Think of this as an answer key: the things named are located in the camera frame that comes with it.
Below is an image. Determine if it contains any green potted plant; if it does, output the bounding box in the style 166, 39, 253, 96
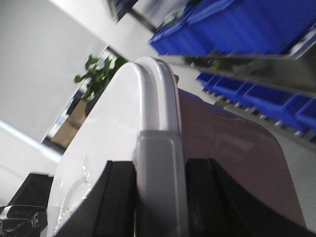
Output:
74, 54, 128, 99

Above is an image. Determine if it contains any white plastic storage bin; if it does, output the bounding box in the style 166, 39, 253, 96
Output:
47, 57, 306, 237

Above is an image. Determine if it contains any large blue bin upper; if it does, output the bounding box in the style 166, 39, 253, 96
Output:
149, 0, 316, 55

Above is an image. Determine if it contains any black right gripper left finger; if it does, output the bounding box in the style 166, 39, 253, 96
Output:
56, 161, 136, 237

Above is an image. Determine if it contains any stainless steel shelf rack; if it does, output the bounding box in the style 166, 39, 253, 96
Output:
158, 32, 316, 141

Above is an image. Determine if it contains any row of blue bins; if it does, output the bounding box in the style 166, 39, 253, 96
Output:
196, 72, 316, 132

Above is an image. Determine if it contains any metal clamp tool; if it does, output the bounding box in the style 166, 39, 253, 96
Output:
0, 204, 47, 237

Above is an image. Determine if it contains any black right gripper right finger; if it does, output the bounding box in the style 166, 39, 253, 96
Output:
185, 158, 315, 237

